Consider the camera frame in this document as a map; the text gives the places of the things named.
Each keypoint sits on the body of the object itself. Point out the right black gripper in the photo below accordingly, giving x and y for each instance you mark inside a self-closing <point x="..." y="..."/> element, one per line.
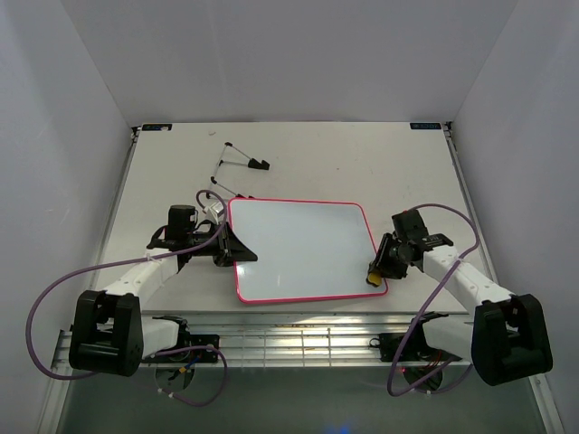
<point x="382" y="263"/>

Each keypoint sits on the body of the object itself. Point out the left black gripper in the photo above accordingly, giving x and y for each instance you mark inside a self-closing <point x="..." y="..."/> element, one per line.
<point x="231" y="249"/>

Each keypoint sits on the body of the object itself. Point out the yellow whiteboard eraser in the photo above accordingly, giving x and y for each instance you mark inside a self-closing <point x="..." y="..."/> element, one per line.
<point x="374" y="279"/>

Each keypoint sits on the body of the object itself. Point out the pink framed whiteboard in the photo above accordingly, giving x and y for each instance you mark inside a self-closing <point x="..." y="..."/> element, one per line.
<point x="306" y="251"/>

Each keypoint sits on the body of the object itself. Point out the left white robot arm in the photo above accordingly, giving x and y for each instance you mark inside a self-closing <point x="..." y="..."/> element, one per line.
<point x="111" y="335"/>

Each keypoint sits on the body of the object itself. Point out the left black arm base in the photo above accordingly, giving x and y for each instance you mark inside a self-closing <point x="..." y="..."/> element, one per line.
<point x="185" y="357"/>

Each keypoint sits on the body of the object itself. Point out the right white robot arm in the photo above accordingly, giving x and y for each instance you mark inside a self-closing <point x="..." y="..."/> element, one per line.
<point x="469" y="317"/>

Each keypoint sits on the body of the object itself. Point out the right blue table label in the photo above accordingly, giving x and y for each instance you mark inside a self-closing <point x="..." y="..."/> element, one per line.
<point x="425" y="126"/>

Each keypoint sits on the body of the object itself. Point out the blue table label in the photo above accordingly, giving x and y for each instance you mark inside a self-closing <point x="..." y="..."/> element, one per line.
<point x="425" y="126"/>
<point x="156" y="127"/>

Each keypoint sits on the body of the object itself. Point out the left blue table label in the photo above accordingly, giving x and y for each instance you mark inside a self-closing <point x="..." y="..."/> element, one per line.
<point x="156" y="127"/>

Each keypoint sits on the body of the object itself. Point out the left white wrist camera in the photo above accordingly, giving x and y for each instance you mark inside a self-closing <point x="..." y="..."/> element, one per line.
<point x="215" y="212"/>

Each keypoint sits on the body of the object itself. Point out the aluminium rail frame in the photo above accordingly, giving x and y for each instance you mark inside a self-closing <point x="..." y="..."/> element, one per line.
<point x="291" y="340"/>

